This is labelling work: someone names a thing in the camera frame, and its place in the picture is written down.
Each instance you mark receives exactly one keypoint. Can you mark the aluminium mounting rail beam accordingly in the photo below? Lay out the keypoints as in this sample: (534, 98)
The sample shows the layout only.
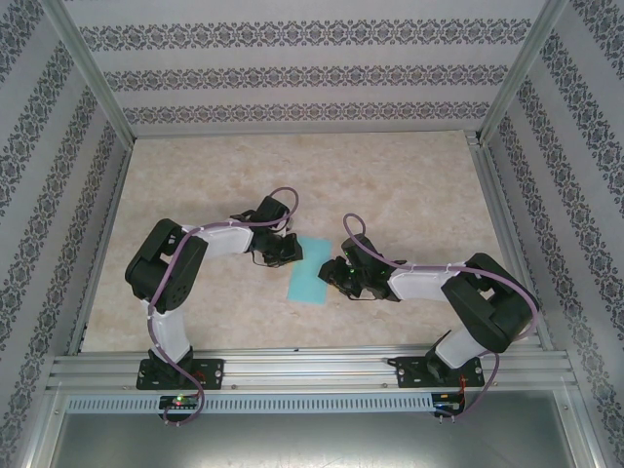
(302, 370)

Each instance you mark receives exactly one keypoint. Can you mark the grey sheet metal panel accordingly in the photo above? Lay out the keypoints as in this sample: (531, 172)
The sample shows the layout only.
(312, 443)

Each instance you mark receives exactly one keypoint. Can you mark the aluminium frame bar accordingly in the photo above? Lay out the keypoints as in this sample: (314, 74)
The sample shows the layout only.
(40, 439)
(587, 434)

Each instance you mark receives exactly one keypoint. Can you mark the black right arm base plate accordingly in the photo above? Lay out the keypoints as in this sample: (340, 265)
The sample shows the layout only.
(407, 375)

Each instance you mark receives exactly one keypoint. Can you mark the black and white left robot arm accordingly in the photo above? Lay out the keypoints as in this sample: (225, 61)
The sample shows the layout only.
(166, 273)

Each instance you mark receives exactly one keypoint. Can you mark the turquoise cloth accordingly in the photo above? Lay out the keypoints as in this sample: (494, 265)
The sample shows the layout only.
(307, 278)

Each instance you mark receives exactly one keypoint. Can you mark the aluminium frame post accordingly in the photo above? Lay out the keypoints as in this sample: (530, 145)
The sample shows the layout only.
(524, 63)
(88, 63)

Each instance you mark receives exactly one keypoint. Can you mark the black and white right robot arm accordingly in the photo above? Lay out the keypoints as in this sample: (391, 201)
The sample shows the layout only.
(492, 312)

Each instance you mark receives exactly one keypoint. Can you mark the aluminium table side rail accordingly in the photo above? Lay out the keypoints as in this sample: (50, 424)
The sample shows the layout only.
(116, 195)
(497, 205)

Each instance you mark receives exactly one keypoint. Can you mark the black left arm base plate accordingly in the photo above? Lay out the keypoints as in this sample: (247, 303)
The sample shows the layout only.
(214, 373)

